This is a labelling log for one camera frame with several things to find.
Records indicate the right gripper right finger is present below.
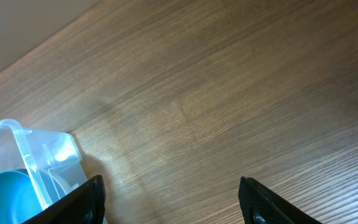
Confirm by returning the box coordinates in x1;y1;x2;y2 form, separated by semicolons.
238;177;321;224

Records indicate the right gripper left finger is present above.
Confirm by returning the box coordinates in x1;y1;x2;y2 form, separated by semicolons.
24;175;106;224

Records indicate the cream plastic bowl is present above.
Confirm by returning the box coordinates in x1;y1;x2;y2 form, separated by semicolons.
51;175;72;198

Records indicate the dark blue bowl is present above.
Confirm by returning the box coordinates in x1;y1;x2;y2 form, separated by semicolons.
0;170;42;223
14;169;61;206

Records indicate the clear plastic storage container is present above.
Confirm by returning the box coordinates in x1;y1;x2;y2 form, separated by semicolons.
0;118;108;224

